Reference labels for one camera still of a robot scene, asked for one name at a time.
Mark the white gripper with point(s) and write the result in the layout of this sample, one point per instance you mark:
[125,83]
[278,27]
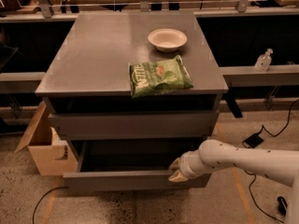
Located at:
[186,166]

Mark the grey drawer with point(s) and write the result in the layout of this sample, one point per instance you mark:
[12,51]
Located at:
[133,125]
[136,164]

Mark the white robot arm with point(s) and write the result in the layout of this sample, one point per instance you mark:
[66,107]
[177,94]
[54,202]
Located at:
[212,155]

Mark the grey top drawer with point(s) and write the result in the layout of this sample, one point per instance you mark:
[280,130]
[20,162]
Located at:
[133,125]

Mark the grey drawer cabinet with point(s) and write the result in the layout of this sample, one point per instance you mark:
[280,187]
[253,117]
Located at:
[90,73]

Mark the open cardboard box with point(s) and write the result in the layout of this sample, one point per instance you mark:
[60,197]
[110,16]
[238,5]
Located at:
[51,155]

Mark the black power adapter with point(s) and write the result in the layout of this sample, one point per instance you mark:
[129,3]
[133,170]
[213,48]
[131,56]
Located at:
[253,141]

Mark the green chip bag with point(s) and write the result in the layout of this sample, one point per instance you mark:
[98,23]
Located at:
[158,78]

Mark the black cylindrical floor object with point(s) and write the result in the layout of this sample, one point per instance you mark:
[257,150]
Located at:
[282,205]

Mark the white bowl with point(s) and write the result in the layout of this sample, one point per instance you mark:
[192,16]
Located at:
[167,40]

